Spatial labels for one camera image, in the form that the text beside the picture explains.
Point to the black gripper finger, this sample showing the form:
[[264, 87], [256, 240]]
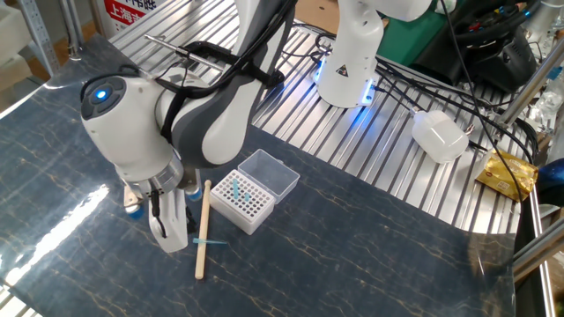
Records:
[[192, 220]]

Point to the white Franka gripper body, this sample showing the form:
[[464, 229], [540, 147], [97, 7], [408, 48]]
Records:
[[174, 229]]

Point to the blue pipette tip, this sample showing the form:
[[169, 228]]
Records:
[[247, 196], [235, 182], [216, 241]]

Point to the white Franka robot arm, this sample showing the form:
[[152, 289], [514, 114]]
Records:
[[132, 132]]

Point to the white pipette tip box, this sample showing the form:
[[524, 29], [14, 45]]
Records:
[[229, 216]]

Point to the wooden stick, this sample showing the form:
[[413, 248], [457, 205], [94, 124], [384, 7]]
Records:
[[202, 260]]

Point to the dark blue marble mat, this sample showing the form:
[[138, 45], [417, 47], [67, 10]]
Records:
[[352, 264]]

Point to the black clamp with rod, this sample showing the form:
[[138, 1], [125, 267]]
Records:
[[163, 43]]

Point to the red white printed sign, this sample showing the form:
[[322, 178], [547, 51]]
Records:
[[128, 13]]

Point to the brown cardboard piece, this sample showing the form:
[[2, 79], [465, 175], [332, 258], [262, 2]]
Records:
[[317, 13]]

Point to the green board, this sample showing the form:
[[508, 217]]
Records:
[[405, 44]]

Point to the gold snack packet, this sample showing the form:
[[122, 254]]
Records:
[[506, 176]]

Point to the black racing wheel controller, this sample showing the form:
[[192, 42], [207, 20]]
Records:
[[493, 57]]

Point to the grey slotted angle post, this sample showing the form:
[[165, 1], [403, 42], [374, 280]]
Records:
[[39, 39]]

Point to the aluminium frame post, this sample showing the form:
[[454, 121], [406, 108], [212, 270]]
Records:
[[529, 83]]

